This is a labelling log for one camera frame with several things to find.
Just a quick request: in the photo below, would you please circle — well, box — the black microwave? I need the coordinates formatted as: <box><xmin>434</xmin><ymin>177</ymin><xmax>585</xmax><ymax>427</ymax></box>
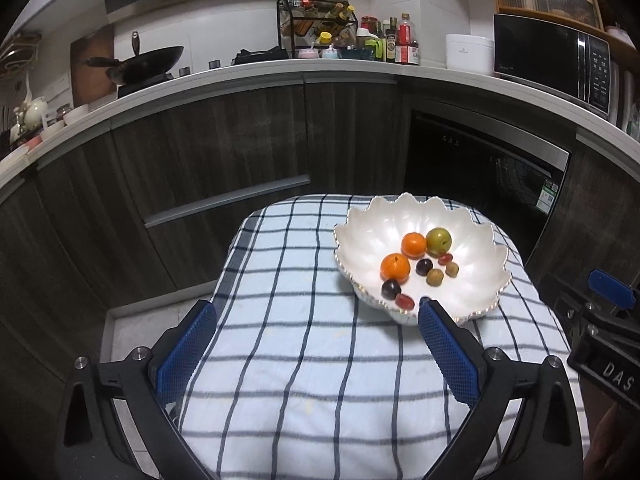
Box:
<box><xmin>492</xmin><ymin>13</ymin><xmax>612</xmax><ymax>120</ymax></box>

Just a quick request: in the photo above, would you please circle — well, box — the checked tablecloth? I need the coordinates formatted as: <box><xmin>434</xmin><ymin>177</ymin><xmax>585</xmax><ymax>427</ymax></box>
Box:
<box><xmin>170</xmin><ymin>194</ymin><xmax>591</xmax><ymax>480</ymax></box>

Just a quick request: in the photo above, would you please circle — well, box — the white teapot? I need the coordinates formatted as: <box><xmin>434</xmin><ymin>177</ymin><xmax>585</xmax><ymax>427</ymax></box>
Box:
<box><xmin>20</xmin><ymin>97</ymin><xmax>49</xmax><ymax>128</ymax></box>

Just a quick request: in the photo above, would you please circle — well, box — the white scalloped bowl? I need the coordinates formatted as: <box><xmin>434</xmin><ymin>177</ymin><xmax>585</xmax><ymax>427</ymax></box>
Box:
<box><xmin>333</xmin><ymin>192</ymin><xmax>513</xmax><ymax>326</ymax></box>

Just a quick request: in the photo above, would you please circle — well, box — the orange mandarin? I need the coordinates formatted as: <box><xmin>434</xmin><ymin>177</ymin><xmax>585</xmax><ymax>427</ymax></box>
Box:
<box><xmin>401</xmin><ymin>231</ymin><xmax>428</xmax><ymax>258</ymax></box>
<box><xmin>380</xmin><ymin>253</ymin><xmax>411</xmax><ymax>282</ymax></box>

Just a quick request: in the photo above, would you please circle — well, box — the green round pear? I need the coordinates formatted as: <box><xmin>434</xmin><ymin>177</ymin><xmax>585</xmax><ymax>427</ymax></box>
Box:
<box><xmin>425</xmin><ymin>227</ymin><xmax>453</xmax><ymax>255</ymax></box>

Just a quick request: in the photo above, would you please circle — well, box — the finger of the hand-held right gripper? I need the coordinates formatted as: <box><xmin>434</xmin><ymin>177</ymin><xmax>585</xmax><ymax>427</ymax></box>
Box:
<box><xmin>543</xmin><ymin>274</ymin><xmax>640</xmax><ymax>346</ymax></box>
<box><xmin>588</xmin><ymin>268</ymin><xmax>638</xmax><ymax>311</ymax></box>

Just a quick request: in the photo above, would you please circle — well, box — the white rice cooker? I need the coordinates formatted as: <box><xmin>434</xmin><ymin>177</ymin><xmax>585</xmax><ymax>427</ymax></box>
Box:
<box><xmin>445</xmin><ymin>34</ymin><xmax>496</xmax><ymax>77</ymax></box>

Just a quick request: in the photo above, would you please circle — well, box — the red sauce bottle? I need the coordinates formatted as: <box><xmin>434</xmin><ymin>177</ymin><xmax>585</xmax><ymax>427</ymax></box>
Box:
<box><xmin>396</xmin><ymin>14</ymin><xmax>420</xmax><ymax>66</ymax></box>

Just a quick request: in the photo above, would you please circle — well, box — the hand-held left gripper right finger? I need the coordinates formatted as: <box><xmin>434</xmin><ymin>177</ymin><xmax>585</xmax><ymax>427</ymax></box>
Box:
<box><xmin>417</xmin><ymin>299</ymin><xmax>586</xmax><ymax>480</ymax></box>

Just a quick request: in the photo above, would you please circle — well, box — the wooden cutting board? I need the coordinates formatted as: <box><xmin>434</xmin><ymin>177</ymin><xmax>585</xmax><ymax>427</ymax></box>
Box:
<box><xmin>70</xmin><ymin>27</ymin><xmax>116</xmax><ymax>106</ymax></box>

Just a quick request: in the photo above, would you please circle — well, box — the black gas stove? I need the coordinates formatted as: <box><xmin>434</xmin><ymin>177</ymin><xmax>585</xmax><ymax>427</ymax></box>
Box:
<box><xmin>117</xmin><ymin>47</ymin><xmax>291</xmax><ymax>96</ymax></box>

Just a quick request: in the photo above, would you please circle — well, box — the black built-in dishwasher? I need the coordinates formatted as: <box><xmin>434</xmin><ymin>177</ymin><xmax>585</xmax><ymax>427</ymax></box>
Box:
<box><xmin>405</xmin><ymin>110</ymin><xmax>572</xmax><ymax>261</ymax></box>

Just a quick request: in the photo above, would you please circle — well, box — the black wok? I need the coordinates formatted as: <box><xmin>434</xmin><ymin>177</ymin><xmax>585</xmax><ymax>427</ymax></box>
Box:
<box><xmin>82</xmin><ymin>31</ymin><xmax>185</xmax><ymax>86</ymax></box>

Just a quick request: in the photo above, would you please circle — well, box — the dark sauce bottle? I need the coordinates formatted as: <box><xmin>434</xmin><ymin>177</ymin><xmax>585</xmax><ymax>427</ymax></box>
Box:
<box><xmin>385</xmin><ymin>17</ymin><xmax>399</xmax><ymax>63</ymax></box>

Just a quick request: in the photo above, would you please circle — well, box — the metal drawer handle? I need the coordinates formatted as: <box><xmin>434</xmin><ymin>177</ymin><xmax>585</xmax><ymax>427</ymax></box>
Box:
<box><xmin>144</xmin><ymin>175</ymin><xmax>312</xmax><ymax>228</ymax></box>

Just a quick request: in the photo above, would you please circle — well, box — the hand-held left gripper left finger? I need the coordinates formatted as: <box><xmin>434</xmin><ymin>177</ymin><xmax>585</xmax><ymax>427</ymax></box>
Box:
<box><xmin>52</xmin><ymin>300</ymin><xmax>218</xmax><ymax>480</ymax></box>

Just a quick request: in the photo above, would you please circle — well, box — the black wire spice rack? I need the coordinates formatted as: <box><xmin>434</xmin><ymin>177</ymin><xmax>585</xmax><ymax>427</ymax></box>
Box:
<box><xmin>276</xmin><ymin>0</ymin><xmax>359</xmax><ymax>58</ymax></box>

